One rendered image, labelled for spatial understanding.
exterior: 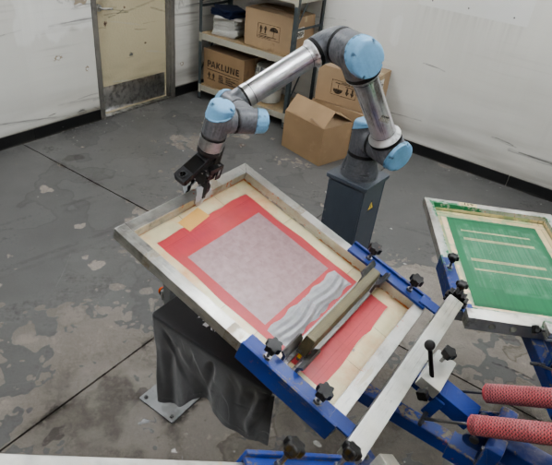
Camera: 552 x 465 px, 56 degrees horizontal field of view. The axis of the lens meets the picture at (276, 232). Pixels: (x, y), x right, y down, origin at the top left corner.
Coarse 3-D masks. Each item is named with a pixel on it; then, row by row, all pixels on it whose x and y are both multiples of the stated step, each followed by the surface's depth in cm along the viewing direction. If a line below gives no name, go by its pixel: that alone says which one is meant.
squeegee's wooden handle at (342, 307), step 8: (368, 272) 156; (376, 272) 156; (360, 280) 152; (368, 280) 152; (360, 288) 149; (368, 288) 155; (344, 296) 145; (352, 296) 146; (360, 296) 150; (336, 304) 142; (344, 304) 142; (352, 304) 146; (336, 312) 140; (344, 312) 142; (328, 320) 136; (336, 320) 138; (320, 328) 134; (328, 328) 135; (312, 336) 131; (320, 336) 132; (304, 344) 133; (312, 344) 131; (304, 352) 134
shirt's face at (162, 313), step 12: (180, 300) 172; (156, 312) 166; (168, 312) 167; (180, 312) 167; (192, 312) 168; (180, 324) 163; (192, 324) 163; (192, 336) 159; (204, 336) 160; (216, 336) 160; (216, 348) 156; (228, 348) 156; (228, 360) 153
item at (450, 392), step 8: (448, 384) 137; (440, 392) 134; (448, 392) 135; (456, 392) 136; (448, 400) 134; (456, 400) 134; (464, 400) 135; (472, 400) 136; (440, 408) 136; (448, 408) 135; (456, 408) 133; (464, 408) 133; (472, 408) 134; (480, 408) 135; (448, 416) 136; (456, 416) 134; (464, 416) 133
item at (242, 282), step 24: (168, 240) 152; (192, 240) 155; (216, 240) 159; (192, 264) 149; (216, 264) 152; (240, 264) 155; (216, 288) 146; (240, 288) 148; (264, 288) 151; (288, 288) 154; (240, 312) 142; (264, 312) 145; (264, 336) 139; (336, 336) 148; (336, 360) 142
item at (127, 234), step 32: (192, 192) 165; (128, 224) 147; (320, 224) 175; (160, 256) 142; (352, 256) 169; (192, 288) 138; (384, 288) 167; (224, 320) 134; (384, 352) 144; (352, 384) 134
